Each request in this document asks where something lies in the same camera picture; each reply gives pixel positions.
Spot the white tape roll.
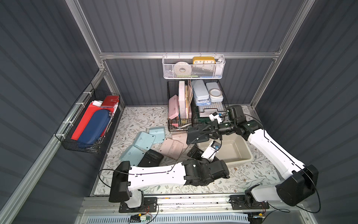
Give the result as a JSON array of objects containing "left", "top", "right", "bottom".
[{"left": 173, "top": 62, "right": 192, "bottom": 77}]

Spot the black wire side basket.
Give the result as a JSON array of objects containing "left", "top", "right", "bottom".
[{"left": 54, "top": 84, "right": 121, "bottom": 154}]

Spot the pink case in organizer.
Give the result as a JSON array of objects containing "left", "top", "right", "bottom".
[{"left": 168, "top": 95, "right": 179, "bottom": 119}]

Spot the pink calculator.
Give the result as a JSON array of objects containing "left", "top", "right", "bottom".
[
  {"left": 159, "top": 138, "right": 184, "bottom": 159},
  {"left": 172, "top": 132, "right": 187, "bottom": 149}
]

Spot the beige plastic storage box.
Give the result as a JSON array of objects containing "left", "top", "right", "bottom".
[{"left": 209, "top": 134, "right": 253, "bottom": 168}]

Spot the light blue calculator lower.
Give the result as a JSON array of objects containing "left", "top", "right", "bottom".
[{"left": 119, "top": 145, "right": 146, "bottom": 166}]

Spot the light blue calculator middle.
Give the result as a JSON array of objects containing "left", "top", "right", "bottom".
[{"left": 133, "top": 132, "right": 155, "bottom": 152}]

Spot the navy blue pouch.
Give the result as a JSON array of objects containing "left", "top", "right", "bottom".
[{"left": 77, "top": 109, "right": 111, "bottom": 148}]

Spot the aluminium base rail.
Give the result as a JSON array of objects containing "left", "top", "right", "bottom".
[{"left": 75, "top": 194, "right": 317, "bottom": 224}]

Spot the white round tape box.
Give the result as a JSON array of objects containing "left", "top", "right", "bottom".
[{"left": 206, "top": 82, "right": 224, "bottom": 103}]

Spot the yellow clock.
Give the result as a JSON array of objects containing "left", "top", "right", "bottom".
[{"left": 193, "top": 57, "right": 216, "bottom": 64}]

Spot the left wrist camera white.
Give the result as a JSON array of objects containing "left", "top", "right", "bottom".
[{"left": 201, "top": 140, "right": 222, "bottom": 162}]

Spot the white mesh hanging basket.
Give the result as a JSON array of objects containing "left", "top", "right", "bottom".
[{"left": 162, "top": 54, "right": 226, "bottom": 79}]

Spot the pink upright book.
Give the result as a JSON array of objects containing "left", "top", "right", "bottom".
[{"left": 178, "top": 81, "right": 186, "bottom": 119}]

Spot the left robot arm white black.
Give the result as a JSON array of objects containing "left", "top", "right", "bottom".
[{"left": 109, "top": 155, "right": 230, "bottom": 208}]

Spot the black calculator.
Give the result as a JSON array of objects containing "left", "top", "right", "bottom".
[
  {"left": 138, "top": 149, "right": 164, "bottom": 168},
  {"left": 186, "top": 131, "right": 210, "bottom": 145}
]

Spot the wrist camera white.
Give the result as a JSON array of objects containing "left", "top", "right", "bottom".
[
  {"left": 209, "top": 112, "right": 225, "bottom": 124},
  {"left": 201, "top": 140, "right": 222, "bottom": 162}
]

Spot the red wallet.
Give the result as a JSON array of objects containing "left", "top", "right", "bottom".
[{"left": 100, "top": 96, "right": 120, "bottom": 109}]

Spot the small circuit board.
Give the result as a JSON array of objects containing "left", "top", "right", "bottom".
[{"left": 128, "top": 213, "right": 153, "bottom": 224}]

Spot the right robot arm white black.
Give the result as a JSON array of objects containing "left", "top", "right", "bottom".
[{"left": 184, "top": 105, "right": 319, "bottom": 209}]

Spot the red folder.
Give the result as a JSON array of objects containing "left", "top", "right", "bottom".
[{"left": 71, "top": 100, "right": 102, "bottom": 141}]

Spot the light blue calculator upper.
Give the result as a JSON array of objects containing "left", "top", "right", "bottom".
[{"left": 149, "top": 127, "right": 166, "bottom": 144}]

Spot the black wire desk organizer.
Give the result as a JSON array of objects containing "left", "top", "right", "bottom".
[{"left": 167, "top": 79, "right": 228, "bottom": 132}]

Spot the light blue calculator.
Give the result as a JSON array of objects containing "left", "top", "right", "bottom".
[
  {"left": 133, "top": 132, "right": 155, "bottom": 152},
  {"left": 119, "top": 145, "right": 146, "bottom": 166},
  {"left": 149, "top": 127, "right": 166, "bottom": 144}
]

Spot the light blue pencil case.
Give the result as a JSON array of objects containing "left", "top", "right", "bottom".
[{"left": 192, "top": 79, "right": 209, "bottom": 100}]

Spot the floral table mat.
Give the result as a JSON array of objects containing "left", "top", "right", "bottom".
[{"left": 91, "top": 106, "right": 282, "bottom": 196}]

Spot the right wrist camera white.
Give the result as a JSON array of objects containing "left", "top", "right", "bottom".
[{"left": 209, "top": 112, "right": 225, "bottom": 124}]

